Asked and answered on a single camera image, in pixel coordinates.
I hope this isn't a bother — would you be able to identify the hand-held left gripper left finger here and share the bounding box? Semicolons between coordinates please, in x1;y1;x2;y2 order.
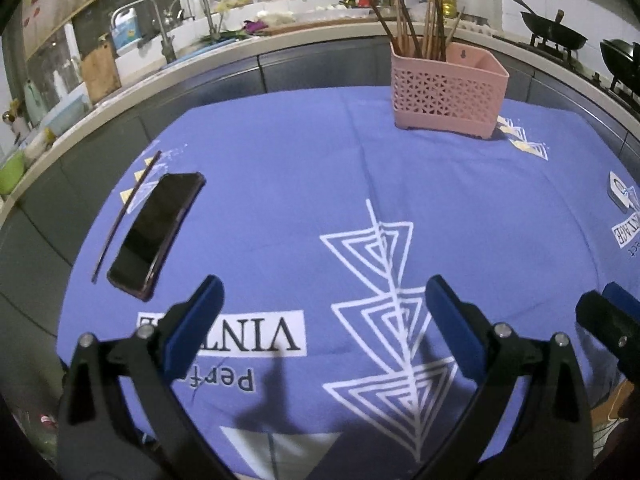
57;274;226;480

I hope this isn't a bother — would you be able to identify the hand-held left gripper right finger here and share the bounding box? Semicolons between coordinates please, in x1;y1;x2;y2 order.
425;274;596;480

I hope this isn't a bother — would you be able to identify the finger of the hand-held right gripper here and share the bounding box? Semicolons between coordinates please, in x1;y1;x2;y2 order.
601;281;640;311
575;291;640;378

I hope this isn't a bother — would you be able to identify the pink plastic utensil basket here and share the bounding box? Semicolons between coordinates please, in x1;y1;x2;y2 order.
390;40;511;141

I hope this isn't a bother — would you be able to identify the bundle of wooden chopsticks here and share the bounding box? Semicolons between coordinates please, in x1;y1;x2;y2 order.
369;0;467;61

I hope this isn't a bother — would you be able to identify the black smartphone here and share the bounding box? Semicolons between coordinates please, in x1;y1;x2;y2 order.
106;172;207;302

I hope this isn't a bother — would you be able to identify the thin dark single chopstick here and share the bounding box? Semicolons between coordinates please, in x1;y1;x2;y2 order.
91;151;162;283

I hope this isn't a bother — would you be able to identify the blue printed tablecloth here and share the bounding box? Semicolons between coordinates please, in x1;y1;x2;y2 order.
57;85;640;480

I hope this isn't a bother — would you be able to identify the black wok with lid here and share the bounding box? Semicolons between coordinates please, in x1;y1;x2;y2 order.
599;39;640;93

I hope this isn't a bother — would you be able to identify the green bowl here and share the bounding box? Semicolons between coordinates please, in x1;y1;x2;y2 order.
0;150;27;196

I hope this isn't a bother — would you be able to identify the gas stove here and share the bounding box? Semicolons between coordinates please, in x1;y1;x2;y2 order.
495;30;640;111

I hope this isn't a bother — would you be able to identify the white plastic container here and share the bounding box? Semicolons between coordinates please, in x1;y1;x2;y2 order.
42;92;92;136

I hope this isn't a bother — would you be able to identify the black open wok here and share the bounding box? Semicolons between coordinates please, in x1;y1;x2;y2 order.
520;10;588;52

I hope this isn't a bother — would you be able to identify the wooden cutting board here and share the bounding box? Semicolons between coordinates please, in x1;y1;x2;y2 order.
80;35;122;103

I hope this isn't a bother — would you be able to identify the blue label detergent jug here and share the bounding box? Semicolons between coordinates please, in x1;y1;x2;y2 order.
111;10;139;51

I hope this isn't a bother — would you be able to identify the square-bend steel faucet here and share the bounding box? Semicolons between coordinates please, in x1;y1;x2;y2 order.
111;0;177;64

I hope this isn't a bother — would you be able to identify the white egg tray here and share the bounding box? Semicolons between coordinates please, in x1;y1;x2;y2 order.
457;17;494;37

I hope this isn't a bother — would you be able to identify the tall curved steel faucet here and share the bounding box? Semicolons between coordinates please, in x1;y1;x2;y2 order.
167;0;222;41

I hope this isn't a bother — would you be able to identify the wall poster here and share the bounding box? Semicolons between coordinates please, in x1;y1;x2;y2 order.
20;0;172;58

